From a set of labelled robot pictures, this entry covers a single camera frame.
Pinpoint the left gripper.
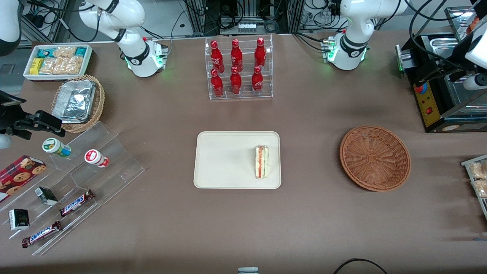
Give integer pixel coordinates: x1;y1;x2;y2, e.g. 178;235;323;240
418;29;487;83

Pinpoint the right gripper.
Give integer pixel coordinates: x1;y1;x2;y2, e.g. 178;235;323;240
0;91;66;138

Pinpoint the triangular sandwich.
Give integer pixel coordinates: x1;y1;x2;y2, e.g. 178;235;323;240
255;145;269;179

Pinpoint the aluminium foil tray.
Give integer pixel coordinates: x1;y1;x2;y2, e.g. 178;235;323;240
52;80;96;123

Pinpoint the small light wicker basket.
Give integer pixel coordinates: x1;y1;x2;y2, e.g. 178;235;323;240
51;75;105;133

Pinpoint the large round brown wicker basket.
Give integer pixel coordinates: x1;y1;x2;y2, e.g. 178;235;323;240
339;125;411;192

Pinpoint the metal snack tray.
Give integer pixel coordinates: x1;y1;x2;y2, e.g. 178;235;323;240
460;154;487;221

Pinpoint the cream rectangular plastic tray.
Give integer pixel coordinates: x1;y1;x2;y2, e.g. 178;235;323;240
193;131;282;190

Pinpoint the green lidded yogurt cup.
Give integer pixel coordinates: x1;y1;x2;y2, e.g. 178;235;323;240
42;138;72;158

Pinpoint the black sealing machine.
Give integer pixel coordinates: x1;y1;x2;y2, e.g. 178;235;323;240
396;32;487;134

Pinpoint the white rectangular snack bin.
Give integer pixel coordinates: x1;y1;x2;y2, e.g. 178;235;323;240
23;44;93;81

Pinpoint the steel pan with food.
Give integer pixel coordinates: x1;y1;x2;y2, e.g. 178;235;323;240
444;6;482;42

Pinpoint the red lidded yogurt cup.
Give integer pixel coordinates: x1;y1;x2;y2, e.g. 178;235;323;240
84;149;110;168

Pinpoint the clear bag of crackers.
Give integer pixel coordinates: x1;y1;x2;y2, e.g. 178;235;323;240
39;57;64;75
61;56;84;75
53;46;76;59

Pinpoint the red tartan cookie box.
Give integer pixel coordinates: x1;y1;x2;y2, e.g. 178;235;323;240
0;155;47;203

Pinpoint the small black carton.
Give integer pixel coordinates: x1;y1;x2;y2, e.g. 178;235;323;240
8;209;30;231
34;186;58;206

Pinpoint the clear acrylic stepped display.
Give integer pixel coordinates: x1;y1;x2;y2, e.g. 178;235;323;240
0;121;146;256

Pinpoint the brown Snickers bar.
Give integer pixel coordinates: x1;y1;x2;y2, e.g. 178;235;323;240
21;220;62;249
59;189;95;218

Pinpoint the clear bag of snacks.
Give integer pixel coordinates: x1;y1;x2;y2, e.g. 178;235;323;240
472;179;487;198
468;162;487;179

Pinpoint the red cola bottle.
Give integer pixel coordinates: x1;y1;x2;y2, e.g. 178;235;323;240
254;37;267;70
210;40;225;73
230;39;243;73
210;68;224;97
251;65;264;95
230;67;242;96

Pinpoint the clear acrylic bottle rack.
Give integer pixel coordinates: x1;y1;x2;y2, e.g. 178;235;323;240
205;34;274;100

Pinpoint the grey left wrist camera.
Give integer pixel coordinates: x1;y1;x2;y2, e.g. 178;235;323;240
463;74;487;91

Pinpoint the black looped cable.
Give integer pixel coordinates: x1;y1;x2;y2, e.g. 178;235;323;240
334;258;388;274

